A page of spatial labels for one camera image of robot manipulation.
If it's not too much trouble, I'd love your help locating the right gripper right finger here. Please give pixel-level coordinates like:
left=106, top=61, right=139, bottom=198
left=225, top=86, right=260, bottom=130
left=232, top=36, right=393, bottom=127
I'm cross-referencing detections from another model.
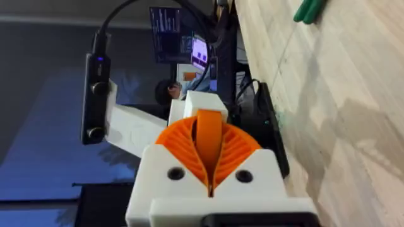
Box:
left=211, top=122, right=288, bottom=199

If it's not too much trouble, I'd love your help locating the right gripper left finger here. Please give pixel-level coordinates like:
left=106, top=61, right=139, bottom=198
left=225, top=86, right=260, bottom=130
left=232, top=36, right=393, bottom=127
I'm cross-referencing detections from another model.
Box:
left=125, top=115, right=211, bottom=227

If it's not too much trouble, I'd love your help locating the green toy vegetable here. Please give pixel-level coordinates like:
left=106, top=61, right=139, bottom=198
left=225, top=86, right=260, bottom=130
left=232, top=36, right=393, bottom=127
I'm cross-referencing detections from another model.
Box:
left=292, top=0, right=327, bottom=25

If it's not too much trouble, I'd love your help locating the person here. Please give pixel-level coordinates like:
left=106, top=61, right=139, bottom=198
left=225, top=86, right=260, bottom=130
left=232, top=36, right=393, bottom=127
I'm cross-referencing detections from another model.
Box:
left=153, top=73, right=211, bottom=107

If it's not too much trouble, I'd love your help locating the bright computer monitor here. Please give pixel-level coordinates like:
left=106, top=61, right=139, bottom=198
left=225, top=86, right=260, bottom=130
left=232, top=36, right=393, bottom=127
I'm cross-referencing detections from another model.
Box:
left=190, top=37, right=210, bottom=72

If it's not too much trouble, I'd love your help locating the dark computer monitor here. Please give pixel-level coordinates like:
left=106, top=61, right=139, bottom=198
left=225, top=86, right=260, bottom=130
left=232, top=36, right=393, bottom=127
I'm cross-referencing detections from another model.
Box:
left=149, top=6, right=194, bottom=64

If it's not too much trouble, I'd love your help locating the black upright post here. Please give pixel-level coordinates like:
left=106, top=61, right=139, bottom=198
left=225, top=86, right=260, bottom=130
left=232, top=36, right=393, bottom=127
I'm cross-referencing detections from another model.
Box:
left=215, top=0, right=242, bottom=107

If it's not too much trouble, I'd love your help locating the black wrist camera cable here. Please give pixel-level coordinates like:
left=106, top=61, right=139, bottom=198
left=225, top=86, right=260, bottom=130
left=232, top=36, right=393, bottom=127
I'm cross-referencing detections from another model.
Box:
left=92, top=0, right=219, bottom=57

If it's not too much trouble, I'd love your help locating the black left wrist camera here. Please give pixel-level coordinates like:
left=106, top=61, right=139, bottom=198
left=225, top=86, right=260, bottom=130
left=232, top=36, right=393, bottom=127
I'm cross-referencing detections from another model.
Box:
left=80, top=52, right=112, bottom=146

